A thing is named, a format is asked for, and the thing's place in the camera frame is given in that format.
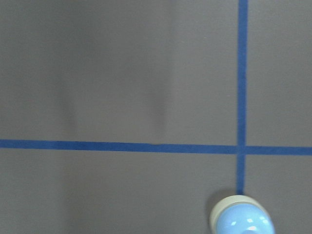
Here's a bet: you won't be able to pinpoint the blue tape grid lines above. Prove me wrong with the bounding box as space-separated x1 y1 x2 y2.
0 0 312 195

